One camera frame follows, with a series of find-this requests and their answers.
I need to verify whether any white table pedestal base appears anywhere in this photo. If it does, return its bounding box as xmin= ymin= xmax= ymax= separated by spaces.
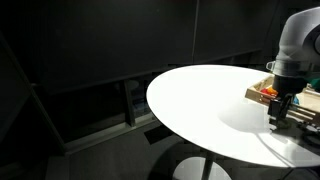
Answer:
xmin=172 ymin=157 xmax=232 ymax=180

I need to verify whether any black ring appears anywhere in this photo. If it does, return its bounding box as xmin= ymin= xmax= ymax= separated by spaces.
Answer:
xmin=298 ymin=121 xmax=320 ymax=134

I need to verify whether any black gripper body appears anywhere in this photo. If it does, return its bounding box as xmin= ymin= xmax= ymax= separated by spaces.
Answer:
xmin=272 ymin=75 xmax=307 ymax=98

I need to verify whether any wooden slatted tray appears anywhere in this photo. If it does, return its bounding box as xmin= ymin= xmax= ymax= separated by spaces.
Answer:
xmin=245 ymin=75 xmax=320 ymax=127

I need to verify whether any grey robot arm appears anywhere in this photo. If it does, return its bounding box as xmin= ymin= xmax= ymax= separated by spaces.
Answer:
xmin=266 ymin=7 xmax=320 ymax=127

